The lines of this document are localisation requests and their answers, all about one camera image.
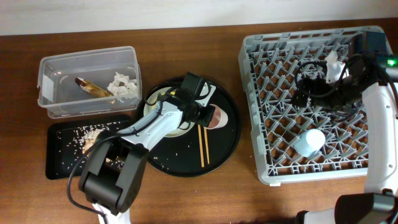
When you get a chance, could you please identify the white tissue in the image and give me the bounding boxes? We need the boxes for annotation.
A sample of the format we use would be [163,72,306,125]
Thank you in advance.
[107,72,139,103]

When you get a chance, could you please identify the blue cup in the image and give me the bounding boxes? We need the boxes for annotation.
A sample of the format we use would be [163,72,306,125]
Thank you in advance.
[293,129,326,157]

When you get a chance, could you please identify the brown snack wrapper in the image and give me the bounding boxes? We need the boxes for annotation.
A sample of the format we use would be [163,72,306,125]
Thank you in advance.
[75,77,113,98]

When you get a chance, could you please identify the wooden chopstick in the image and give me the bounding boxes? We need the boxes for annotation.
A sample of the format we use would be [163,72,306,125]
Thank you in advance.
[203,128,210,164]
[198,125,205,168]

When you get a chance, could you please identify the black rectangular tray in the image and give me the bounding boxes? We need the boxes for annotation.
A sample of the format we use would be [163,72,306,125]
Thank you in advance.
[45,114,131,180]

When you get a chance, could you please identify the pink cup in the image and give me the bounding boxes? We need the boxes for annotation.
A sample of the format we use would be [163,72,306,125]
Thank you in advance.
[206,104,228,129]

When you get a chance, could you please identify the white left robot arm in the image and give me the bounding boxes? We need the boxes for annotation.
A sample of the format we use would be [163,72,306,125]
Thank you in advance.
[66,93,215,223]

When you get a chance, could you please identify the clear plastic bin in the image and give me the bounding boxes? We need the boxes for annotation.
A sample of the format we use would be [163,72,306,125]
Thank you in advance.
[37,46,142,119]

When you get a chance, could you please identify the grey plate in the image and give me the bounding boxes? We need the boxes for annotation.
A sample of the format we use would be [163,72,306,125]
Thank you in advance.
[142,82,212,138]

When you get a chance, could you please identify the round black tray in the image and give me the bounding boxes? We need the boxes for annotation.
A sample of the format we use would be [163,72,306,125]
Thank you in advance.
[148,82,242,177]

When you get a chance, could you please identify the grey dishwasher rack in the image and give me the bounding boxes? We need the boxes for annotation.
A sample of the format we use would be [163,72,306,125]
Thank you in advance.
[238,26,384,185]

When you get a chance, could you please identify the food scraps and rice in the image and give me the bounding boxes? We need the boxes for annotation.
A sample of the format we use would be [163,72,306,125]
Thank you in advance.
[57,121,122,171]

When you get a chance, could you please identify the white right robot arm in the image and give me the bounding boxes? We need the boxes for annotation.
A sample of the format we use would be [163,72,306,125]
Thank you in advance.
[292,53,397,223]

